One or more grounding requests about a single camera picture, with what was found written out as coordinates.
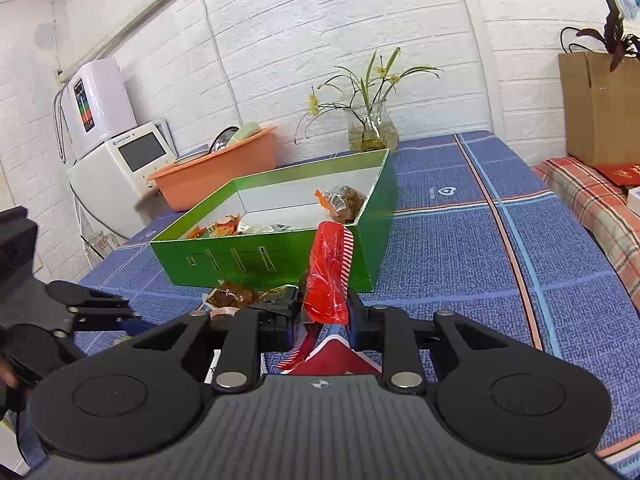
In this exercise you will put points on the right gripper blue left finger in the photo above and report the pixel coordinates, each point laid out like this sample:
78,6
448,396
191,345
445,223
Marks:
278,324

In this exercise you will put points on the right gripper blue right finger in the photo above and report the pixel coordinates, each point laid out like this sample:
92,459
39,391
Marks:
365,324

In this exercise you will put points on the red daily nuts packet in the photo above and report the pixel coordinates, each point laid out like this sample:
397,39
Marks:
331,356

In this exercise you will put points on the red striped snack packet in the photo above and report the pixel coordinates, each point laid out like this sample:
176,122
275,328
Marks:
330,261

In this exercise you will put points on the brown dried snack packet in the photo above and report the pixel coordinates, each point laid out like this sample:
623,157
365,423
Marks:
228,298

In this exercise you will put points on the orange yellow snack packet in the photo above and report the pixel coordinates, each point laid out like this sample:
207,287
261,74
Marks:
228,226

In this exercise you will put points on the clear snack bag orange top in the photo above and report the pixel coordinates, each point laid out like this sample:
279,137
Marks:
342,203

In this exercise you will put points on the green cardboard box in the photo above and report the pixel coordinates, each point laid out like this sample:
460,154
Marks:
286,196

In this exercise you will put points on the small candy wrappers in box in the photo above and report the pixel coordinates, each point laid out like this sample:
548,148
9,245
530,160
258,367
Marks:
246,229

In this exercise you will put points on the blue patterned tablecloth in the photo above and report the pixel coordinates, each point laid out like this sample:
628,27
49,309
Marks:
467,226

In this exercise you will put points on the white appliance with screen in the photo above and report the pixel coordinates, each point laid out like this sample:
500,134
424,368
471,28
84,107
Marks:
113,184

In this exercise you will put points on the orange plastic basin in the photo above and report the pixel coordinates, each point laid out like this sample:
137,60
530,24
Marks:
185,185

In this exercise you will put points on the white water purifier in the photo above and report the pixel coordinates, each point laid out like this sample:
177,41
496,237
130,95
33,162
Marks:
96,106

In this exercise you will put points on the glass vase with orchid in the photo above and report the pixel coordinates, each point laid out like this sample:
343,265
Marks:
362,99

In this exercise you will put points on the plaid orange cloth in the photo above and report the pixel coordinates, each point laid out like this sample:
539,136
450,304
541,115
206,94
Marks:
601,208

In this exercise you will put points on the red booklet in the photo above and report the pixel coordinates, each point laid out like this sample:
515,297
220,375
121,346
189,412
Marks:
623,176

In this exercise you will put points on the brown paper bag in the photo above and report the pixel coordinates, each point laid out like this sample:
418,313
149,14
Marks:
601,94

